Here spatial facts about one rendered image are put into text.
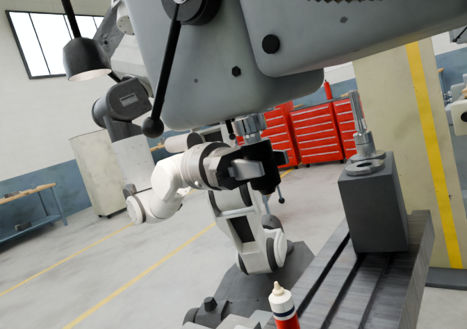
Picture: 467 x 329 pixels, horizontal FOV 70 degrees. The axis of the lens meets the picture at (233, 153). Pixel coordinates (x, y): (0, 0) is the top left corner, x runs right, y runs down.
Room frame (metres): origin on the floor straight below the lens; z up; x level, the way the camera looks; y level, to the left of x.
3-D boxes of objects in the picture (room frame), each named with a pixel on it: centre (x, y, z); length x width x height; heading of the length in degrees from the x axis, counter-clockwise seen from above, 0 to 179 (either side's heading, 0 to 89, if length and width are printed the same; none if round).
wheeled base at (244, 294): (1.38, 0.01, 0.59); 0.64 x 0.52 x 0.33; 163
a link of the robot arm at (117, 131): (0.93, 0.27, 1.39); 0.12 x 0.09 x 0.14; 38
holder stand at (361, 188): (0.83, -0.32, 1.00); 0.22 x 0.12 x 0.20; 152
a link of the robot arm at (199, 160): (0.57, 0.02, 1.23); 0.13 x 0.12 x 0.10; 127
